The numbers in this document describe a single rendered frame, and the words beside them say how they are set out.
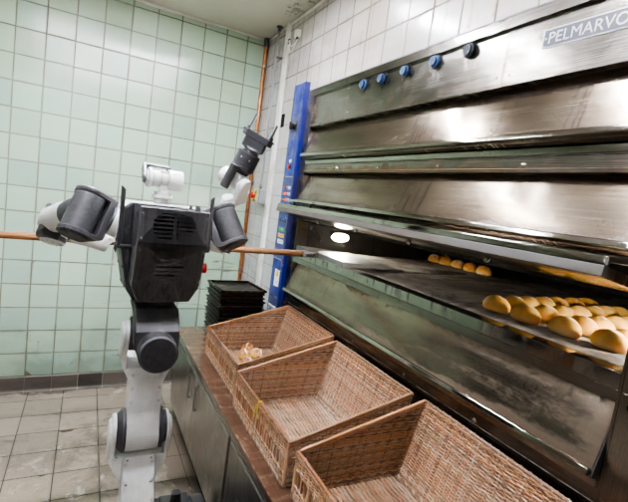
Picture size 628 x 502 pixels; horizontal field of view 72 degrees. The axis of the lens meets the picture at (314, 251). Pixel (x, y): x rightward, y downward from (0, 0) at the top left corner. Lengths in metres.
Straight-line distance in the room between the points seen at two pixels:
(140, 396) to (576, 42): 1.67
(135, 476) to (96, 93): 2.32
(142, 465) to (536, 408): 1.26
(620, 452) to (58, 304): 3.02
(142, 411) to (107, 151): 1.98
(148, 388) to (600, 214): 1.42
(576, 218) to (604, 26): 0.48
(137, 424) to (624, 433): 1.37
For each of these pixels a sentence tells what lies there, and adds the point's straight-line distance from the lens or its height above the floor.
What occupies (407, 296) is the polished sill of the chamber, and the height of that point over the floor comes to 1.16.
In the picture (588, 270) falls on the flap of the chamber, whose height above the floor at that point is 1.40.
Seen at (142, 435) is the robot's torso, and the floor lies 0.63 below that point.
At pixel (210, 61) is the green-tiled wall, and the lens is 3.40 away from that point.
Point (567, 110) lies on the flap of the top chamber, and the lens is 1.37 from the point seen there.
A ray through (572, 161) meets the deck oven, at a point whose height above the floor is 1.66.
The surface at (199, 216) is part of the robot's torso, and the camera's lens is 1.33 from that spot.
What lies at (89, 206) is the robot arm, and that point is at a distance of 1.42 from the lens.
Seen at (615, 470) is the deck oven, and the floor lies 0.96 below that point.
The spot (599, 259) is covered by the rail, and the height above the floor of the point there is 1.43.
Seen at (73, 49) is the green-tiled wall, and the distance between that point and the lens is 3.29.
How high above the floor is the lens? 1.47
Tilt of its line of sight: 6 degrees down
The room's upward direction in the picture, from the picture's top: 8 degrees clockwise
